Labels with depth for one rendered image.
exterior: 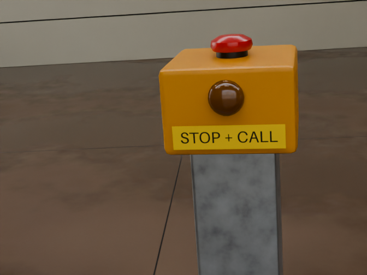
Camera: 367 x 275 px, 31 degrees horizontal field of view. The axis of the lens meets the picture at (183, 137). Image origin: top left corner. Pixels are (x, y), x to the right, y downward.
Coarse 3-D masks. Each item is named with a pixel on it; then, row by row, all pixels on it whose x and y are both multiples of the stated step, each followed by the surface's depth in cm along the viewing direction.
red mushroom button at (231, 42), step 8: (216, 40) 61; (224, 40) 61; (232, 40) 61; (240, 40) 61; (248, 40) 61; (216, 48) 61; (224, 48) 61; (232, 48) 60; (240, 48) 61; (248, 48) 61
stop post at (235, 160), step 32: (192, 64) 59; (224, 64) 58; (256, 64) 57; (288, 64) 56; (160, 96) 59; (192, 96) 58; (256, 96) 57; (288, 96) 57; (192, 128) 59; (224, 128) 58; (256, 128) 58; (288, 128) 58; (192, 160) 62; (224, 160) 61; (256, 160) 61; (224, 192) 62; (256, 192) 62; (224, 224) 63; (256, 224) 63; (224, 256) 64; (256, 256) 64
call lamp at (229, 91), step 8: (224, 80) 57; (216, 88) 57; (224, 88) 56; (232, 88) 56; (240, 88) 57; (208, 96) 57; (216, 96) 57; (224, 96) 56; (232, 96) 56; (240, 96) 57; (216, 104) 57; (224, 104) 57; (232, 104) 57; (240, 104) 57; (216, 112) 58; (224, 112) 57; (232, 112) 57
